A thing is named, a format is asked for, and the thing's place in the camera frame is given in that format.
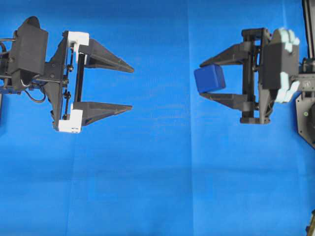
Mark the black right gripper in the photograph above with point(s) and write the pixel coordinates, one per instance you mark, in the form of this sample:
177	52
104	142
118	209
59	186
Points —
260	101

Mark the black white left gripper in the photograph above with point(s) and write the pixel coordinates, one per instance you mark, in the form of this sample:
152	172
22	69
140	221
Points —
73	48

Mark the blue block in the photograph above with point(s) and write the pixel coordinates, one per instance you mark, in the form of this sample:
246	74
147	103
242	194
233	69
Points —
209	78

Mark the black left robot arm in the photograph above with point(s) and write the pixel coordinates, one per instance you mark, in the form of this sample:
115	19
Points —
74	86

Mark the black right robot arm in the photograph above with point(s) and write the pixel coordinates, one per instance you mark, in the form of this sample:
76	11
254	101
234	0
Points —
271	73

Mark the dark object at bottom right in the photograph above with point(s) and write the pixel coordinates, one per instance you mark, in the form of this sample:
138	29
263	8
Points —
310	228

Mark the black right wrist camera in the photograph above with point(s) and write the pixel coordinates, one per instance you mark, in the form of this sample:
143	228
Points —
281	65

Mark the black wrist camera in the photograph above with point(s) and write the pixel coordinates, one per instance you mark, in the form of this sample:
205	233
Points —
281	65
27	54

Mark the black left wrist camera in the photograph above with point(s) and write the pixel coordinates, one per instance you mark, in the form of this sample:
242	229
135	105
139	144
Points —
27	54

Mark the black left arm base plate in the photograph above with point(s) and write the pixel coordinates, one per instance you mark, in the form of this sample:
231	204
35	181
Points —
1	102

